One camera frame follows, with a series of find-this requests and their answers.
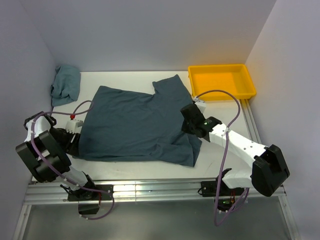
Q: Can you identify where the dark teal t-shirt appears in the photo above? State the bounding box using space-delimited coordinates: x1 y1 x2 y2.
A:
78 75 202 167

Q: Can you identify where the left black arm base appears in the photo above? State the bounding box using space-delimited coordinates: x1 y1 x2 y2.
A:
61 184 114 217

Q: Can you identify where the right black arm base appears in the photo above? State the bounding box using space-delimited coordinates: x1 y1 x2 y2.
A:
197 180 245 212

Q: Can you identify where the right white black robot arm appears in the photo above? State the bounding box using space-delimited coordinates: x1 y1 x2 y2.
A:
180 103 290 197

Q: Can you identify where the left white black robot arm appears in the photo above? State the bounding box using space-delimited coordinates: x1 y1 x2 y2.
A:
15 111 98 200

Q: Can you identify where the light blue crumpled t-shirt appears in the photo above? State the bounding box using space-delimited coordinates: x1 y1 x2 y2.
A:
50 65 81 107

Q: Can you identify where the yellow plastic tray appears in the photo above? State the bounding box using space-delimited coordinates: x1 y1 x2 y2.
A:
188 64 257 101

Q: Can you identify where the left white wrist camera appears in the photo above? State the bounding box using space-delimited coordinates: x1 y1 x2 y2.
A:
65 113 84 134

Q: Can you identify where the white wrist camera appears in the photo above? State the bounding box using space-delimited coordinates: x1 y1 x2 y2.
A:
192 97 207 114
65 113 84 134

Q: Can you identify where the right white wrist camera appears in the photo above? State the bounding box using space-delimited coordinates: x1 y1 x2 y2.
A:
192 97 207 114

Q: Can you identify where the aluminium front rail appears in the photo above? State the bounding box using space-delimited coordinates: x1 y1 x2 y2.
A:
23 180 287 206

